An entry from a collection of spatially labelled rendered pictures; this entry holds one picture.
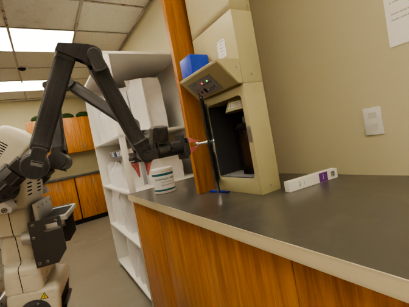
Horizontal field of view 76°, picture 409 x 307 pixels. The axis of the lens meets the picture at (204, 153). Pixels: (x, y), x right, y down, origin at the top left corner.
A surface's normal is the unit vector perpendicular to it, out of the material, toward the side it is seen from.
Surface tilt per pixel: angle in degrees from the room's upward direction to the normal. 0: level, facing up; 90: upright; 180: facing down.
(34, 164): 105
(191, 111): 90
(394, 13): 90
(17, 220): 90
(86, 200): 90
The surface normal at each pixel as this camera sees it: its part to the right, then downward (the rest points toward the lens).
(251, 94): 0.52, -0.05
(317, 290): -0.83, 0.18
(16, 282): 0.33, -0.01
